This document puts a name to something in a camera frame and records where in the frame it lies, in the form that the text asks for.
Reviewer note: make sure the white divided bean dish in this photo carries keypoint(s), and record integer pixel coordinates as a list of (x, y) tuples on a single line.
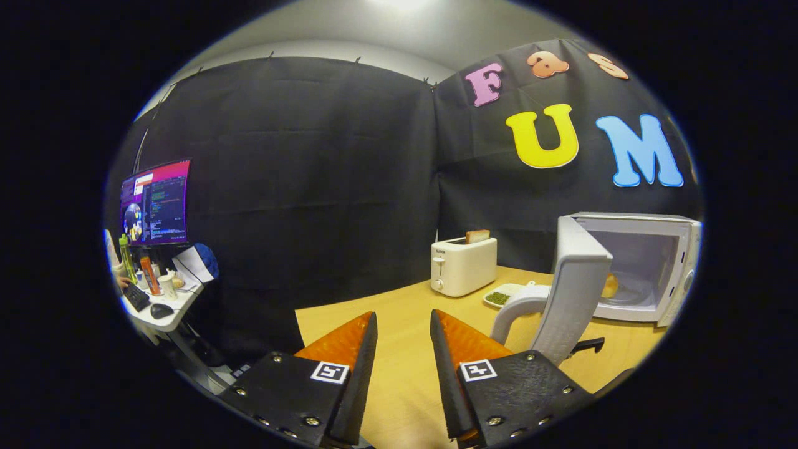
[(499, 297)]

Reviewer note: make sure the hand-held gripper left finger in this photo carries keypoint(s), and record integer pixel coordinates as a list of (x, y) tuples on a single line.
[(365, 374)]

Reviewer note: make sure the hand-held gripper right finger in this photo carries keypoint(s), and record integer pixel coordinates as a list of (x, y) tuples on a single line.
[(446, 374)]

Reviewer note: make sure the black computer mouse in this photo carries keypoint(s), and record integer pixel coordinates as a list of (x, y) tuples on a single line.
[(162, 310)]

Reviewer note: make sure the toast slice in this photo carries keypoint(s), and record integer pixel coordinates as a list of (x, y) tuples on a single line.
[(477, 236)]

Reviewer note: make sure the white paper cup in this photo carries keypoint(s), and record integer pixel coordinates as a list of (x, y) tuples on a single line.
[(168, 287)]

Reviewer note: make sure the orange bottle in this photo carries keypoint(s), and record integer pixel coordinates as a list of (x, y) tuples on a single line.
[(149, 275)]

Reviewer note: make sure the white microwave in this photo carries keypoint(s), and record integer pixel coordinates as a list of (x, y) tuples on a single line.
[(576, 293)]

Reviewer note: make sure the golden bread bun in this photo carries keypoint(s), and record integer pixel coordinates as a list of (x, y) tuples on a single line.
[(610, 286)]

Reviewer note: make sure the white toaster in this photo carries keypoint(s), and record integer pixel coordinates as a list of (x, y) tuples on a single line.
[(464, 268)]

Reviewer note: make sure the blue and white bag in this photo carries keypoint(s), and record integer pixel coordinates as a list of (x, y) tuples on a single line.
[(202, 262)]

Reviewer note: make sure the white side desk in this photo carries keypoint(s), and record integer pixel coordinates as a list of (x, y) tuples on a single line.
[(174, 312)]

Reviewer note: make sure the computer monitor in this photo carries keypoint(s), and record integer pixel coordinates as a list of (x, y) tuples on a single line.
[(156, 202)]

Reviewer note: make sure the green bottle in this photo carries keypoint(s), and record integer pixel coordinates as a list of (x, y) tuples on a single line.
[(127, 259)]

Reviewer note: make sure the black keyboard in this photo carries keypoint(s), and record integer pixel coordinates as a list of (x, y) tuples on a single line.
[(136, 297)]

